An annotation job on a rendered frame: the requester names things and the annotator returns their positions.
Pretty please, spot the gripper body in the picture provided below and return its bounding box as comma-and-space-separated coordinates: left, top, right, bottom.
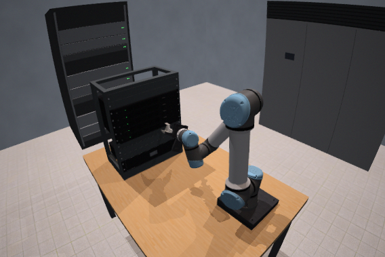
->
172, 123, 188, 138

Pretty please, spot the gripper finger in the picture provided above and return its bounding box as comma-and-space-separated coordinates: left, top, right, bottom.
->
161, 124, 173, 136

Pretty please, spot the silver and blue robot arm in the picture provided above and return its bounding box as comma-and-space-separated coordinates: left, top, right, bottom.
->
171, 88, 263, 212

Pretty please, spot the black server rack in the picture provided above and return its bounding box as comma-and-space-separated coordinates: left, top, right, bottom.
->
90, 66, 183, 180

